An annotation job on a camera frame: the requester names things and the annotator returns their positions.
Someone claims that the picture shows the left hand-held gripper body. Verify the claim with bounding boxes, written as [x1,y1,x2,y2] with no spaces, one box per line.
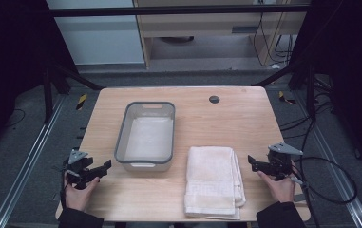
[62,148,105,191]

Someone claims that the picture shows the yellow black tape strip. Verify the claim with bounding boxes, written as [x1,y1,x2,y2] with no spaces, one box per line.
[75,93,88,111]
[277,90,297,105]

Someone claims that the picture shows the white basin with grey rim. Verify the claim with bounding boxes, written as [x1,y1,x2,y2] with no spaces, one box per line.
[113,101,177,173]

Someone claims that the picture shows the black metal stand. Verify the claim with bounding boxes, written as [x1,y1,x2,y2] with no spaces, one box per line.
[41,60,106,125]
[250,58,318,122]

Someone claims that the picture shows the black curtain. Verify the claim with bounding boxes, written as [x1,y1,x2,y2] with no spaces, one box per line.
[291,0,362,179]
[0,0,77,161]

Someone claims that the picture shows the folded white towel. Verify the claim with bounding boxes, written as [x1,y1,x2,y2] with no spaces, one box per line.
[183,145,247,221]

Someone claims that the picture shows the white cabinet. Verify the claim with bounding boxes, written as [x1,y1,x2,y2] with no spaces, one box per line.
[45,0,146,67]

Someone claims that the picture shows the person's right hand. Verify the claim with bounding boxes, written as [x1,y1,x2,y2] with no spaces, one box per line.
[257,162,297,204]

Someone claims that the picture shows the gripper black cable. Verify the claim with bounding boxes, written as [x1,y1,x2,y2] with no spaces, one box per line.
[290,156,359,228]
[59,167,69,211]

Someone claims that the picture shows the hanging black cables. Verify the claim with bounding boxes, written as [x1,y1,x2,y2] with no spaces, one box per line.
[252,0,295,68]

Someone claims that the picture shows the thin black floor cable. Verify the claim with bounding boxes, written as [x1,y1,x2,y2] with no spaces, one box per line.
[5,108,27,128]

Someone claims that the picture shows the black floor cables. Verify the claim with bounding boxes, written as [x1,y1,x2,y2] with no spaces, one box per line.
[278,74,338,141]

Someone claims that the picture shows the person's left hand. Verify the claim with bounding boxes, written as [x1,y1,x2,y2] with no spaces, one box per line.
[63,172,101,213]

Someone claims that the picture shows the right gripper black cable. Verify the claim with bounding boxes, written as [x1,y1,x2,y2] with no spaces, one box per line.
[290,156,359,228]

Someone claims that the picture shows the black horizontal bar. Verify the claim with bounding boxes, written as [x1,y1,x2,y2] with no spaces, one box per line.
[47,4,312,18]

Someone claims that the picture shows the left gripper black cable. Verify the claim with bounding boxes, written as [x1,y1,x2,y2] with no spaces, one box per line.
[59,167,69,211]

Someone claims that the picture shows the aluminium floor rail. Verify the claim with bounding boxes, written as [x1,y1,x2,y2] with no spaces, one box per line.
[294,90,362,228]
[0,94,67,228]

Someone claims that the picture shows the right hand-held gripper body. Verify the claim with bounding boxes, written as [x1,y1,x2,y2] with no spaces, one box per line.
[264,142,304,182]

